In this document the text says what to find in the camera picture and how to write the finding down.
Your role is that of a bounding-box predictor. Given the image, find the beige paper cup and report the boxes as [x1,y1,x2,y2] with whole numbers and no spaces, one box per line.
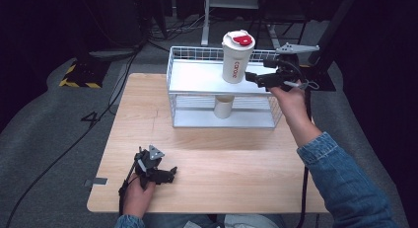
[213,95,236,119]

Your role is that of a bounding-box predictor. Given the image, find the white plug with cable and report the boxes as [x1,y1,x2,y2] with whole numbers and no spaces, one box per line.
[283,79,320,92]

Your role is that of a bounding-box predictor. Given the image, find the yellow-black striped stand base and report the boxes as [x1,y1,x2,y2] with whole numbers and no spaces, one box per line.
[58,57,111,90]

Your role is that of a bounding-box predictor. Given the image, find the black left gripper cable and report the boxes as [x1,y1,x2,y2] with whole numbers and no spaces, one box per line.
[117,154,142,216]

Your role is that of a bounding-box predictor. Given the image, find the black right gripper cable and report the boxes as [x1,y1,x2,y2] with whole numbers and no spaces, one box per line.
[295,61,314,228]

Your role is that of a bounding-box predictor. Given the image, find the grey tape strip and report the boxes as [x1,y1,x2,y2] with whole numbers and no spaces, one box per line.
[84,177,108,188]

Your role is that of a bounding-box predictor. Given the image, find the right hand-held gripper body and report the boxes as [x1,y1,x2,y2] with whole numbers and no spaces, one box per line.
[261,41,320,93]

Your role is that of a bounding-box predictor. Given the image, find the white cup with red lid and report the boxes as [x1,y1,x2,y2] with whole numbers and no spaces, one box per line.
[221,29,256,85]

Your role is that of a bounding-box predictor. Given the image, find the long black floor cable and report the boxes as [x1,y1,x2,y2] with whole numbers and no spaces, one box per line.
[4,44,143,228]

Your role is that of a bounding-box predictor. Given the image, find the white wire two-tier rack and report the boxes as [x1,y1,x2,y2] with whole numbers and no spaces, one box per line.
[166,45,284,129]

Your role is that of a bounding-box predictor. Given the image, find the person's right hand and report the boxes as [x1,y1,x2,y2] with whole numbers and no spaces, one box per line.
[268,80,311,123]

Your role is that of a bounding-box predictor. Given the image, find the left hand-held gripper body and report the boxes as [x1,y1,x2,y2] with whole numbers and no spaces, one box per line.
[132,144,170,190]

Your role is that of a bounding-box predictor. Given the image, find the white metal stand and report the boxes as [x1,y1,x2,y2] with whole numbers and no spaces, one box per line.
[200,0,264,47]

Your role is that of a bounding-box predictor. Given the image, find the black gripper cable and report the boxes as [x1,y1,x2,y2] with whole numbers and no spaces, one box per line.
[117,154,142,216]
[295,61,314,228]

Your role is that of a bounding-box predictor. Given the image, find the black slanted stand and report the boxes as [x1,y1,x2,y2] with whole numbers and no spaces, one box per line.
[307,0,363,93]

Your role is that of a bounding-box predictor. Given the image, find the person's left hand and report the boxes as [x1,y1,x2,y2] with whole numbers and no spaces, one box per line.
[122,179,158,220]

